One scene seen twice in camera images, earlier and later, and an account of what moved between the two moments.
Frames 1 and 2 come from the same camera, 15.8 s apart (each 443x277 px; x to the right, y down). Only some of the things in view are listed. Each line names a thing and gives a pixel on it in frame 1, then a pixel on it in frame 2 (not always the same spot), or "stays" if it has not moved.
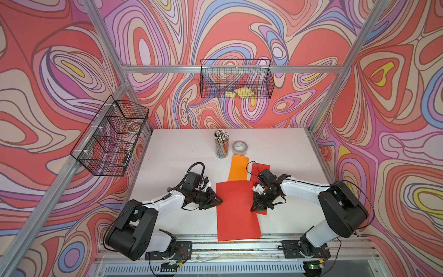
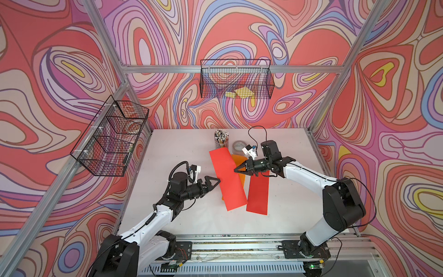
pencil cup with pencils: [221, 141] stays
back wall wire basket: [236, 78] stays
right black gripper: [257, 205] to [249, 165]
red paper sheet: [235, 220] to [231, 187]
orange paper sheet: [239, 169] stays
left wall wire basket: [107, 145] stays
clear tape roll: [239, 148] stays
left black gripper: [210, 199] to [202, 192]
